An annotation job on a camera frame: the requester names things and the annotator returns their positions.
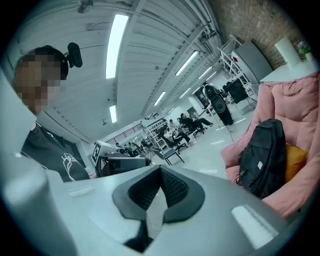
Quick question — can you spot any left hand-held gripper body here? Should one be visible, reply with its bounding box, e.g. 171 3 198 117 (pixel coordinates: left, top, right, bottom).
90 140 151 178

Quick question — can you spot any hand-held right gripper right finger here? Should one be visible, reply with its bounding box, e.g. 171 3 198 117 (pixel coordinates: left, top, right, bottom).
159 166 206 224

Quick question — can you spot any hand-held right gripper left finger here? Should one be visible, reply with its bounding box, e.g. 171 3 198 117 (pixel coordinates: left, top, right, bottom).
112 166 164 221

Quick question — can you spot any black garment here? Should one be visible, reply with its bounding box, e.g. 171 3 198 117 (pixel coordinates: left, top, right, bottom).
238 118 288 200

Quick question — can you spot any pink quilted blanket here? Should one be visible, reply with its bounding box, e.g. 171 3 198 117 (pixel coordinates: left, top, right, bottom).
219 71 320 221

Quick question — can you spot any blue chair with black legs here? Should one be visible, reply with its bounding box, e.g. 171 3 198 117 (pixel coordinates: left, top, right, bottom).
150 146 186 166

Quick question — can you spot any short ceiling light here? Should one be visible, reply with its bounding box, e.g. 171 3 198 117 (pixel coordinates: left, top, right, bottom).
108 104 118 124
153 90 167 107

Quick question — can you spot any black office chair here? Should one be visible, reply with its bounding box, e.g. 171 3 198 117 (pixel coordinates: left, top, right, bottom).
164 136 189 155
183 117 208 138

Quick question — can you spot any person's black t-shirt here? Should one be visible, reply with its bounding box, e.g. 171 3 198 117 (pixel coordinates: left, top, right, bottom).
21 122 91 183

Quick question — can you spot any tall black speaker stand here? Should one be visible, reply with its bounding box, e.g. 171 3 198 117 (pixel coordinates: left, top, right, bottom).
202 81 235 126

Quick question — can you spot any long ceiling light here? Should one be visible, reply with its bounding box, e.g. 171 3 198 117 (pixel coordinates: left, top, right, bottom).
105 13 130 80
174 49 200 77

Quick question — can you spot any person's face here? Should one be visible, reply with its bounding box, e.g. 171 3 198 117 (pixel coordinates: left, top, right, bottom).
12 53 63 117

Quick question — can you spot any orange cushion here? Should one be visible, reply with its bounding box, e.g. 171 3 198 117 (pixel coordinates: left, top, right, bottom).
284 144 308 184

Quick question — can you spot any white metal shelf rack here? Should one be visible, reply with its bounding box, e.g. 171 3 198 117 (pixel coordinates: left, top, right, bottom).
216 46 259 102

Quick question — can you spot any grey refrigerator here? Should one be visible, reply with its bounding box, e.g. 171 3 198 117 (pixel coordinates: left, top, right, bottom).
231 40 274 85

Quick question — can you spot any white cabinet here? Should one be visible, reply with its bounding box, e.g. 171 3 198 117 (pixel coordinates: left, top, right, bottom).
259 59 320 84

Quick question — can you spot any black head-mounted camera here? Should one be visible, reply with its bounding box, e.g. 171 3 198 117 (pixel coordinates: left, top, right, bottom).
62 42 84 69

